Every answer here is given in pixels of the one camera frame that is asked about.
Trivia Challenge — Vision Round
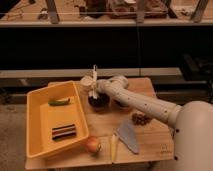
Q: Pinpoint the white dish brush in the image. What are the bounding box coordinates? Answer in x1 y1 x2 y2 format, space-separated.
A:
91 64 98 99

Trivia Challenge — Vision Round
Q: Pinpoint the purple bowl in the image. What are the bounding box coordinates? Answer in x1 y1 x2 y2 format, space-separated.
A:
88 93 110 110

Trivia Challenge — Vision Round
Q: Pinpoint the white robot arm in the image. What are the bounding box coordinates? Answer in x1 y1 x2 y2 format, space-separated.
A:
97 76 213 171

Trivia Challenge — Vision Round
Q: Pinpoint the white cup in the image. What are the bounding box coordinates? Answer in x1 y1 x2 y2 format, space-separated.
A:
80 75 95 96

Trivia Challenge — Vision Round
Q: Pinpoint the brown nuts pile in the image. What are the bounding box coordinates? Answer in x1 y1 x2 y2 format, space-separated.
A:
132 113 151 125

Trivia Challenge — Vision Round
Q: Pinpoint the grey cloth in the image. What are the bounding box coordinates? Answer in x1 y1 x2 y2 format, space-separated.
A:
116 120 139 154

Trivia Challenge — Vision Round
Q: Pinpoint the yellow plastic tray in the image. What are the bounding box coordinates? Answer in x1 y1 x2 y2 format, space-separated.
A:
26 81 89 158

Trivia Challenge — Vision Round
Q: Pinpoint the orange apple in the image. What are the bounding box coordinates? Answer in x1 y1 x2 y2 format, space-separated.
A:
85 136 101 154

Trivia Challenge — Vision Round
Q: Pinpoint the yellow banana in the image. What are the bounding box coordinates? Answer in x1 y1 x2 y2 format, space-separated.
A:
110 134 119 163

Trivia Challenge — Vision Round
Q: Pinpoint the striped black red sponge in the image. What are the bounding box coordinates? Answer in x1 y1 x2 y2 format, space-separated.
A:
52 124 77 140

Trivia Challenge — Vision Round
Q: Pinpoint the wooden table board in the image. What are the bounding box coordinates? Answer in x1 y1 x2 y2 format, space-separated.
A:
26 81 174 170

